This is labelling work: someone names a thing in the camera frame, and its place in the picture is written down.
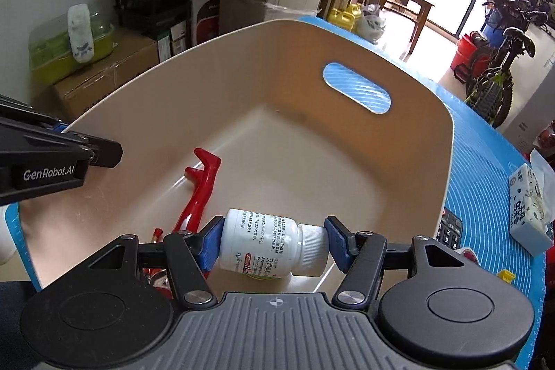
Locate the beige plastic storage bin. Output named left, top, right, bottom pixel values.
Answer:
left=20, top=20, right=453, bottom=285

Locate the red toy figure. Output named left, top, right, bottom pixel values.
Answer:
left=139, top=147, right=222, bottom=300

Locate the green black bicycle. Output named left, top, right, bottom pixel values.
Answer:
left=453, top=0, right=548, bottom=129

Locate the white pill bottle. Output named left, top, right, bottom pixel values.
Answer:
left=218, top=208, right=329, bottom=279

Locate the green plastic container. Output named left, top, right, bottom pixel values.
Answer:
left=28, top=11, right=114, bottom=85

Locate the wooden chair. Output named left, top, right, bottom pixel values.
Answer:
left=379, top=0, right=434, bottom=62

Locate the black tv remote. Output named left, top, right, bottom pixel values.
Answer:
left=436, top=208, right=463, bottom=250

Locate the yellow toy wrench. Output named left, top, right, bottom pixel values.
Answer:
left=497, top=268, right=515, bottom=284

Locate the red bucket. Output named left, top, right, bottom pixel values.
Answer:
left=450, top=31, right=488, bottom=71

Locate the floor cardboard box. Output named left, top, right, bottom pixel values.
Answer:
left=54, top=29, right=159, bottom=120

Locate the blue silicone baking mat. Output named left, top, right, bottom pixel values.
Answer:
left=3, top=15, right=549, bottom=367

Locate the tissue box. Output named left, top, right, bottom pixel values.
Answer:
left=508, top=149, right=554, bottom=257

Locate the yellow oil jug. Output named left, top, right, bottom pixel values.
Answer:
left=326, top=4, right=362, bottom=32

